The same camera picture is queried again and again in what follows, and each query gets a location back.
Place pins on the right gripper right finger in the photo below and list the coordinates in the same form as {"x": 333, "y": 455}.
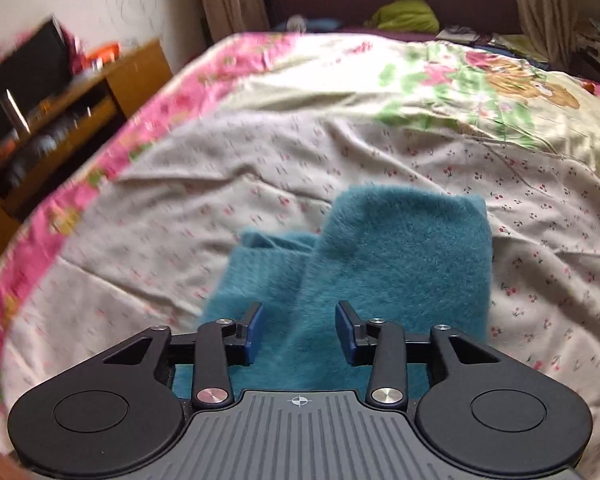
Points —
{"x": 380, "y": 345}

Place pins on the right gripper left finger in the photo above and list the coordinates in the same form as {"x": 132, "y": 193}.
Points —
{"x": 220, "y": 345}

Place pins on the teal fuzzy knit sweater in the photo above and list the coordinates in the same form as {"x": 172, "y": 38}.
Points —
{"x": 393, "y": 252}

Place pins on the cherry print bed sheet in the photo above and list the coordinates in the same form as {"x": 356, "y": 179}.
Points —
{"x": 148, "y": 244}

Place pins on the wooden TV cabinet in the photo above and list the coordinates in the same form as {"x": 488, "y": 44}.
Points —
{"x": 85, "y": 116}

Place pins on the pink floral quilt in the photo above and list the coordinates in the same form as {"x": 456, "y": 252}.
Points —
{"x": 429, "y": 86}

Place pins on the orange red toy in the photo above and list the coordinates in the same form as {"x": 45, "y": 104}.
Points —
{"x": 98, "y": 57}

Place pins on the green pillow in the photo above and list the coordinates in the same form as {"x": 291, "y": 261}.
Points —
{"x": 405, "y": 16}

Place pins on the black television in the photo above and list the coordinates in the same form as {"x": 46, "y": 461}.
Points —
{"x": 37, "y": 69}

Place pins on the cluttered nightstand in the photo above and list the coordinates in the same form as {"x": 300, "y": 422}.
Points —
{"x": 586, "y": 59}

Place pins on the beige right curtain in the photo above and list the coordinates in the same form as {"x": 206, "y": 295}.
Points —
{"x": 551, "y": 27}

